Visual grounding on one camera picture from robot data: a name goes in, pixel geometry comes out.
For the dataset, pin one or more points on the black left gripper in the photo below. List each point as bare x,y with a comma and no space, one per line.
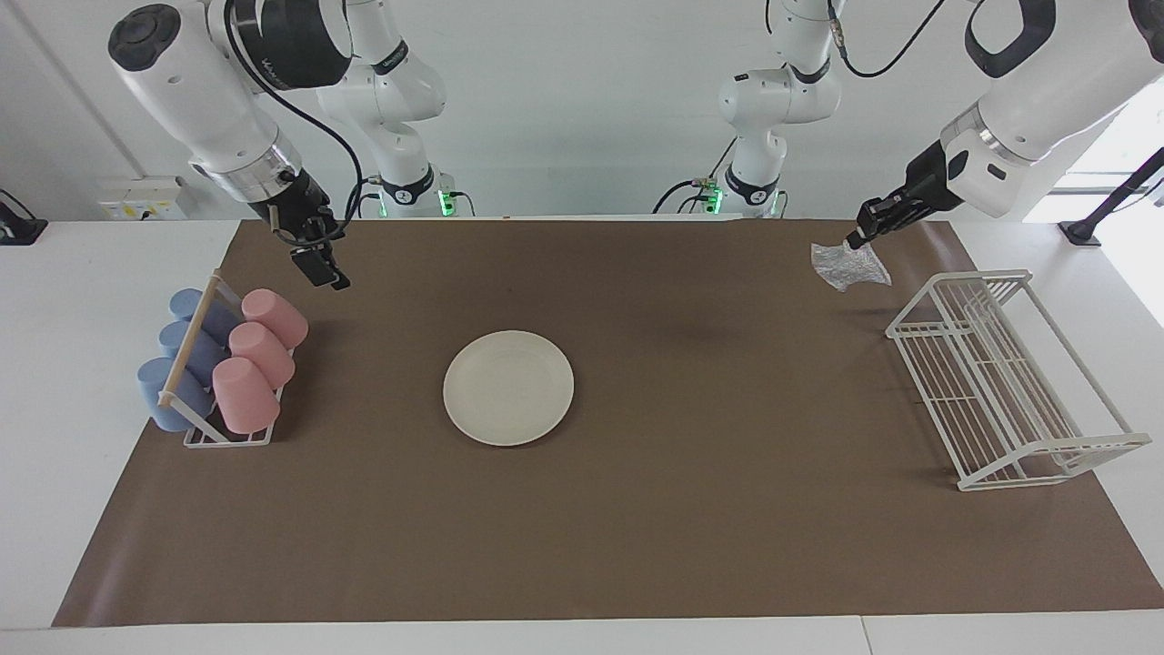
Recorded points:
918,186

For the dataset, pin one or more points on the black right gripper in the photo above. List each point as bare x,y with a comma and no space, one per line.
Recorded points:
296,209

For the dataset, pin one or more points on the clear plastic bag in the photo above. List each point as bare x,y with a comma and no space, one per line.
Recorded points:
846,268

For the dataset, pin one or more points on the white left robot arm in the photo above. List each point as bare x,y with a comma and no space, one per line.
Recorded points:
1046,100

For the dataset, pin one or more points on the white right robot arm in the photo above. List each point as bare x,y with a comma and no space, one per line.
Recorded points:
200,82

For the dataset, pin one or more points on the cream round plate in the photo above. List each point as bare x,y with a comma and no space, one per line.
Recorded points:
507,388

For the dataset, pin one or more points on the pink plastic cup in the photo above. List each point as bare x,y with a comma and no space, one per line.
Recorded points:
245,396
264,353
275,316

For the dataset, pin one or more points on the blue plastic cup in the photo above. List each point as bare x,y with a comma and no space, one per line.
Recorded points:
186,302
155,382
175,337

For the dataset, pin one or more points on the white cup holder rack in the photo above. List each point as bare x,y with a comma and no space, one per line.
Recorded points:
191,338

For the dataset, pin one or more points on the black angled stand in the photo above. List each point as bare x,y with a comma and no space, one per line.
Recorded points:
1082,232

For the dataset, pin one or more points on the brown table mat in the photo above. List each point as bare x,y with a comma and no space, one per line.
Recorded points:
637,528

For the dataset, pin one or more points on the white wall outlet box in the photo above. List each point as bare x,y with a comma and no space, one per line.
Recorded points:
141,200

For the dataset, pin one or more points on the black table clamp mount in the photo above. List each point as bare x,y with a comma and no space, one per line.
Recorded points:
18,232

